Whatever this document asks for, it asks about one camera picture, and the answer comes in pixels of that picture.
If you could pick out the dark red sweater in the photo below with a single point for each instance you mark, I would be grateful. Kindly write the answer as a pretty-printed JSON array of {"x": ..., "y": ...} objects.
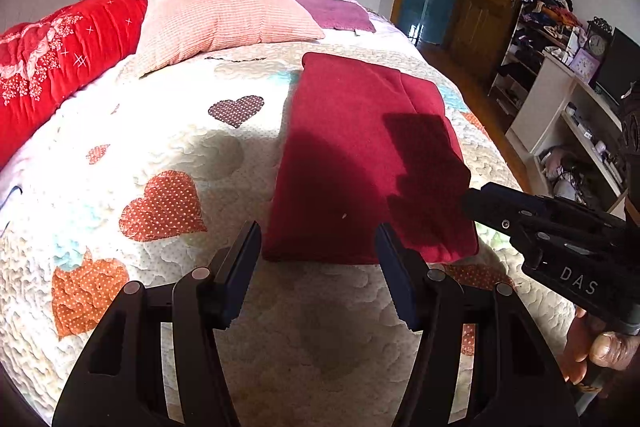
[{"x": 360, "y": 157}]

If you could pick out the pink ribbed pillow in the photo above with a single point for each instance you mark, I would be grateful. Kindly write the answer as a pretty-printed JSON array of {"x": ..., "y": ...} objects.
[{"x": 220, "y": 17}]

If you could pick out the ornate table clock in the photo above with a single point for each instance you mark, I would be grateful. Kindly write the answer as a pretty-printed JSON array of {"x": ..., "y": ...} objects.
[{"x": 599, "y": 42}]

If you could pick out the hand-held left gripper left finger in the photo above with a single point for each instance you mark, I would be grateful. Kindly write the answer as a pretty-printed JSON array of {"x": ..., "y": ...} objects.
[{"x": 242, "y": 267}]

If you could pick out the pile of clothes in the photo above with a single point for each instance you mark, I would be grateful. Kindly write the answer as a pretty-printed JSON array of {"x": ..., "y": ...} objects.
[{"x": 552, "y": 9}]

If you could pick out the quilted patchwork bedspread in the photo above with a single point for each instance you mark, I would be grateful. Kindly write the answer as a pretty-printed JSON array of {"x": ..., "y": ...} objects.
[{"x": 175, "y": 132}]

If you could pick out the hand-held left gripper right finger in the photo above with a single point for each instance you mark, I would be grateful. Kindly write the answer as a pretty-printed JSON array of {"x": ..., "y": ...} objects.
[{"x": 397, "y": 277}]

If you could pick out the person's right hand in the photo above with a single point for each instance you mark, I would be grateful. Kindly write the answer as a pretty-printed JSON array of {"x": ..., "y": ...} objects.
[{"x": 607, "y": 349}]

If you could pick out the red floral quilt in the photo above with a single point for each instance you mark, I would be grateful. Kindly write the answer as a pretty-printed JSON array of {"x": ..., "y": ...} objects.
[{"x": 55, "y": 67}]

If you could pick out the black monitor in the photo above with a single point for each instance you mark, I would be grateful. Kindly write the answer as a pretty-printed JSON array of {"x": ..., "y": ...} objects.
[{"x": 620, "y": 67}]

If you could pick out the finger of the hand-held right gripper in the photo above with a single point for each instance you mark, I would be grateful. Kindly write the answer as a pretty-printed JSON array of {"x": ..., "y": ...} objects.
[
  {"x": 527, "y": 242},
  {"x": 495, "y": 202}
]

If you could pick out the purple cloth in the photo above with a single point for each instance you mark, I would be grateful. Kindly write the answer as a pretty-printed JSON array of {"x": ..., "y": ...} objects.
[{"x": 335, "y": 12}]

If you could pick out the white desk unit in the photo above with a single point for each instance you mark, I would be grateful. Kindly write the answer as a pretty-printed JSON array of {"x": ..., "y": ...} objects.
[{"x": 542, "y": 107}]

